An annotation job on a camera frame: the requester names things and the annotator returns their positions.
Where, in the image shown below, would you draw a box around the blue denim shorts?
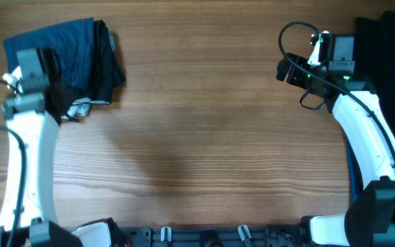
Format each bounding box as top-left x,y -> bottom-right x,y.
3,17 -> 94,89

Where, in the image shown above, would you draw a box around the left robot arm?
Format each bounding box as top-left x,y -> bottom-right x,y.
0,48 -> 116,246

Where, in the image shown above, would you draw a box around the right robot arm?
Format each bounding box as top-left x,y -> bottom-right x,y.
276,32 -> 395,246

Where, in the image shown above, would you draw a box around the black folded garment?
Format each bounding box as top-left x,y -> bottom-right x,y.
56,19 -> 127,114

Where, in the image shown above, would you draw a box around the black polo shirt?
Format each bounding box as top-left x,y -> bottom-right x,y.
354,11 -> 395,137

